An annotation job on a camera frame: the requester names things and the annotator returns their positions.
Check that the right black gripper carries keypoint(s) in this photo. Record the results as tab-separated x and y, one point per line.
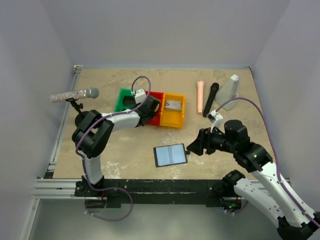
203	140

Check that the red plastic bin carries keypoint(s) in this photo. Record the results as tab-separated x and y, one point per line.
156	120

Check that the yellow plastic bin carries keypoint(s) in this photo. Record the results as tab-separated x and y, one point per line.
173	118

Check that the black leather card holder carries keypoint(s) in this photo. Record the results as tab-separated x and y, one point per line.
169	155

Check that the green plastic bin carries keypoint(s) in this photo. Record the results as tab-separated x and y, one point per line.
119	105

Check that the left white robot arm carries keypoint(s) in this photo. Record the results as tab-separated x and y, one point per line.
93	130

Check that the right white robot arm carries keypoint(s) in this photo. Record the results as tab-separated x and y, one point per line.
293	218

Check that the black item in green bin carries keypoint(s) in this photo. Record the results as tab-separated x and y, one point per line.
129	101

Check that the glitter silver microphone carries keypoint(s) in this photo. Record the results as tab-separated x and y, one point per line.
89	93

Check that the pink microphone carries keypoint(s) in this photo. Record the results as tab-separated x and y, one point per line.
200	95

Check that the black microphone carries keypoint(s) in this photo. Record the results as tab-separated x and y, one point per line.
212	94

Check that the grey wedge stand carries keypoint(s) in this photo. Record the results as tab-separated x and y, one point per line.
228	91

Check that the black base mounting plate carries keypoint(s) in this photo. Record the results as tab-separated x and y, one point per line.
112	193

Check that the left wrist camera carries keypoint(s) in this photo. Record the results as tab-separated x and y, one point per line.
139	95

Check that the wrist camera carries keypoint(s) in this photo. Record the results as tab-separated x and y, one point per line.
139	95
216	119

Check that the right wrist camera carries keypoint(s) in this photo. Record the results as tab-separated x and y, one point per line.
216	119

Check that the aluminium frame rail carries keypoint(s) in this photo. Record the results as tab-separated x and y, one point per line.
46	188

